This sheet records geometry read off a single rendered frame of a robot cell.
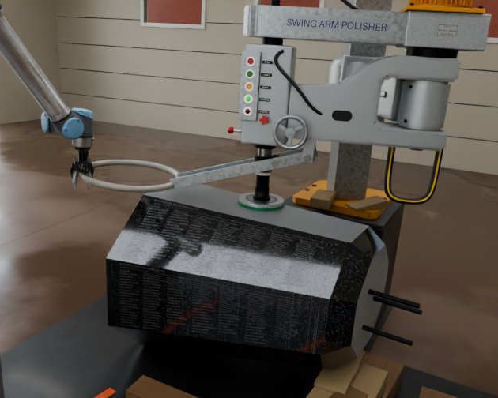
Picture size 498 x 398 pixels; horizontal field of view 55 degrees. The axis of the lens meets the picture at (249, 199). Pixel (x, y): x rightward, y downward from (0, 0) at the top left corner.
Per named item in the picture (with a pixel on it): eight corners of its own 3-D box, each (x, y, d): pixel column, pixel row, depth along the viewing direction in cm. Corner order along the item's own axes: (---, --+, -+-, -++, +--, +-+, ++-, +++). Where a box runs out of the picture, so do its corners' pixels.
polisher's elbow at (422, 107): (387, 122, 213) (394, 77, 207) (426, 124, 217) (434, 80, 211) (410, 129, 195) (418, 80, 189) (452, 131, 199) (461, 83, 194)
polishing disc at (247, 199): (277, 210, 214) (277, 208, 214) (232, 203, 220) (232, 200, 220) (288, 198, 234) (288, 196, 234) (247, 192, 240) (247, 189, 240)
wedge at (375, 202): (375, 203, 268) (377, 194, 266) (386, 208, 259) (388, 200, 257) (345, 205, 261) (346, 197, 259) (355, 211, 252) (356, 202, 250)
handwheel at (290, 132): (307, 148, 210) (311, 113, 205) (306, 152, 200) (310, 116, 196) (273, 144, 212) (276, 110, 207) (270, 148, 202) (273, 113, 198)
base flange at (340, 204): (318, 185, 314) (319, 178, 313) (394, 199, 293) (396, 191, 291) (289, 203, 272) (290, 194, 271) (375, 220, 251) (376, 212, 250)
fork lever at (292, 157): (318, 153, 226) (315, 143, 225) (316, 162, 208) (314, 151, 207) (182, 181, 241) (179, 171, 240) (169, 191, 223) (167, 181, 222)
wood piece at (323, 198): (317, 197, 273) (318, 189, 271) (334, 199, 269) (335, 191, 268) (309, 206, 255) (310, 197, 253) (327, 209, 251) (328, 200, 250)
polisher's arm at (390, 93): (315, 104, 279) (320, 60, 272) (370, 107, 287) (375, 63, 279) (374, 124, 210) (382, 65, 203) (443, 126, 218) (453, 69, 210)
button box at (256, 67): (257, 120, 207) (262, 51, 198) (256, 121, 204) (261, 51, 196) (239, 118, 208) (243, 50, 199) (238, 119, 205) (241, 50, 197)
